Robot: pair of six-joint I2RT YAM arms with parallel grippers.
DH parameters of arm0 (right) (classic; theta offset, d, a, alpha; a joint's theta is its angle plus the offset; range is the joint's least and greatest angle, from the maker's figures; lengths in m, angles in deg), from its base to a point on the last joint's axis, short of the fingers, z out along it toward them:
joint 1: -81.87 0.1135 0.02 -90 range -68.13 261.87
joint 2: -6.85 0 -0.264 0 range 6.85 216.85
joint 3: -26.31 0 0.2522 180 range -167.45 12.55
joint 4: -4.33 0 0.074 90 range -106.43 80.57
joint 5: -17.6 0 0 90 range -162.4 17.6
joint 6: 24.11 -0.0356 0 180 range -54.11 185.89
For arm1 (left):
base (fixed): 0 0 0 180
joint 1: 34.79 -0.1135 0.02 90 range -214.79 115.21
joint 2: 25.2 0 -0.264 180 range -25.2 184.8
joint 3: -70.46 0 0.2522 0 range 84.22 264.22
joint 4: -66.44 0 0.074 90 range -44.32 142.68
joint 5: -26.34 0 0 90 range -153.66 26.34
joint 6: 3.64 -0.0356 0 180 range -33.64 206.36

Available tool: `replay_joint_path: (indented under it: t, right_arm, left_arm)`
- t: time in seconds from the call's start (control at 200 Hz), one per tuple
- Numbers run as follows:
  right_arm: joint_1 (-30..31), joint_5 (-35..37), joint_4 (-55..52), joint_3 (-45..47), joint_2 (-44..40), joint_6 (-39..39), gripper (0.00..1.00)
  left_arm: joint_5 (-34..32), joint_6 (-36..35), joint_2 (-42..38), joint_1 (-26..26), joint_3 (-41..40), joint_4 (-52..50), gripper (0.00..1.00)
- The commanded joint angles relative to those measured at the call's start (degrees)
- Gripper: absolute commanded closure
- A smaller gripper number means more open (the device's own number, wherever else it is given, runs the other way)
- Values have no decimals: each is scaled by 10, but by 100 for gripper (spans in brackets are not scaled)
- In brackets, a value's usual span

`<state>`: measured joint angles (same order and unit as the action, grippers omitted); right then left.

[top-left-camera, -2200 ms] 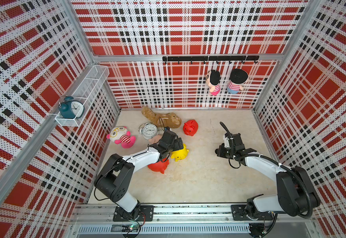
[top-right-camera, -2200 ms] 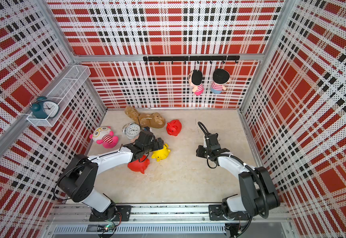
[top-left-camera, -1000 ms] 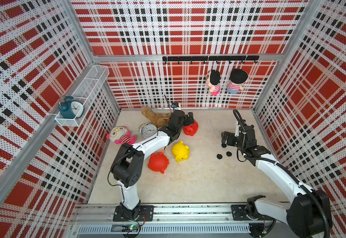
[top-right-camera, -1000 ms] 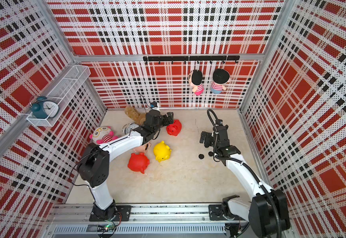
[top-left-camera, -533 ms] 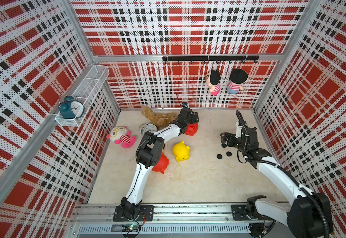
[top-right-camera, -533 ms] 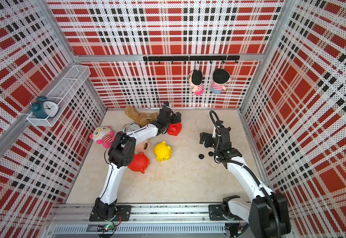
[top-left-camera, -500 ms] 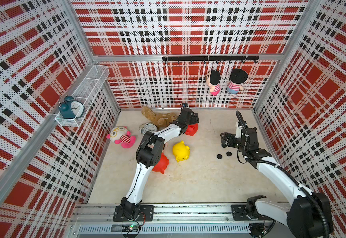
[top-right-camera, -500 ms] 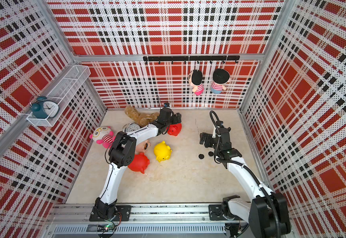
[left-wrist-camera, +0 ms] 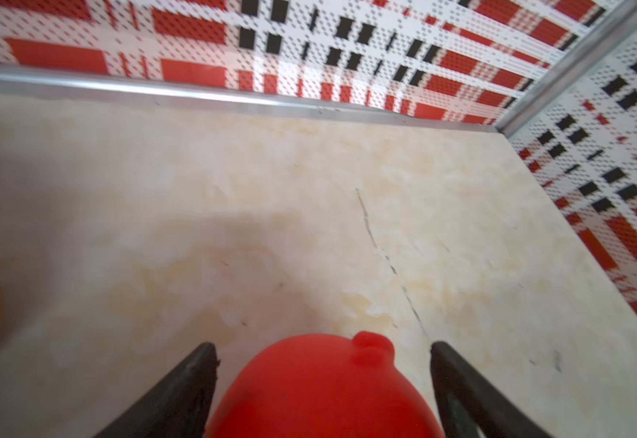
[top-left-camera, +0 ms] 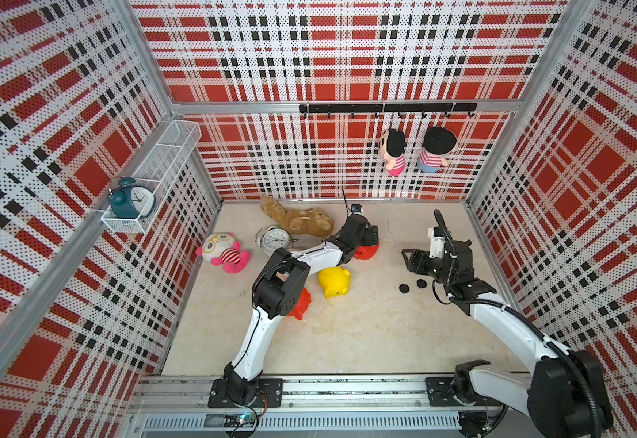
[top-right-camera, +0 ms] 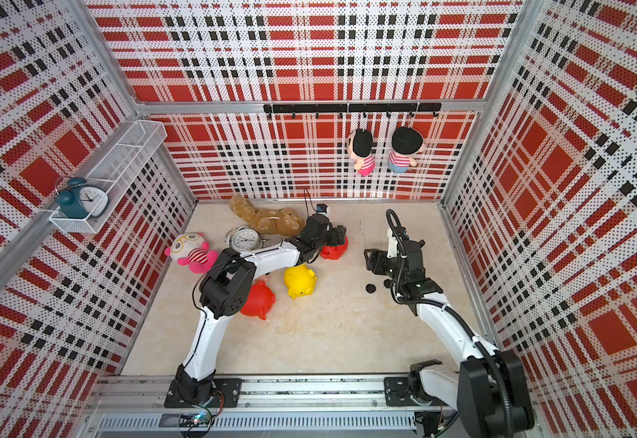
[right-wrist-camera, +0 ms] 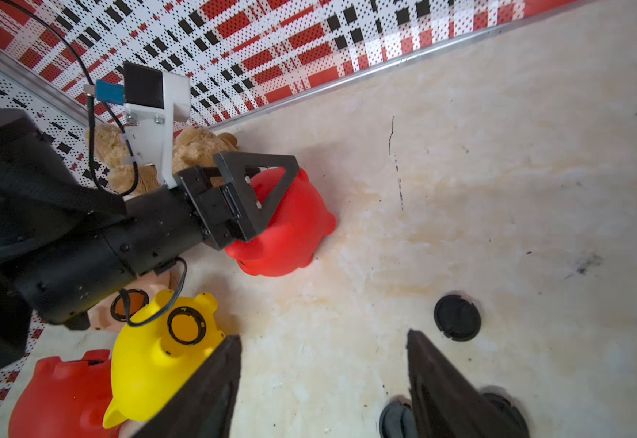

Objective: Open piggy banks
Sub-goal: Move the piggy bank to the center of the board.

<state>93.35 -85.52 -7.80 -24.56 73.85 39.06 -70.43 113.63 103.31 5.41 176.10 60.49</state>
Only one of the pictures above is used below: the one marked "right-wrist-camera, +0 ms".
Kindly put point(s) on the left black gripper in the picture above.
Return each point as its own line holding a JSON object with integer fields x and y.
{"x": 64, "y": 279}

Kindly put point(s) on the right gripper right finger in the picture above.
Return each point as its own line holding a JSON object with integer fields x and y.
{"x": 444, "y": 403}

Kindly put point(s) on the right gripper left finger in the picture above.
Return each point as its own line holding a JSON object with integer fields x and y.
{"x": 204, "y": 406}

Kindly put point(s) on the red piggy bank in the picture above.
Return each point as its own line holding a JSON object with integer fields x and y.
{"x": 293, "y": 236}
{"x": 66, "y": 399}

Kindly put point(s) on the yellow piggy bank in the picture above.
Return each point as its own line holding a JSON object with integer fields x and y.
{"x": 151, "y": 363}

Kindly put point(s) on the pink piggy bank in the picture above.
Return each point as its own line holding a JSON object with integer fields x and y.
{"x": 109, "y": 314}

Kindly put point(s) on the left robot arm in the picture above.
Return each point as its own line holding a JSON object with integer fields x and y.
{"x": 41, "y": 201}

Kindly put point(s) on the brown plush dog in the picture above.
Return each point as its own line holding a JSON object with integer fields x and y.
{"x": 194, "y": 145}

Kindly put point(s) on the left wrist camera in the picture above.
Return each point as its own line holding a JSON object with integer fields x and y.
{"x": 153, "y": 101}

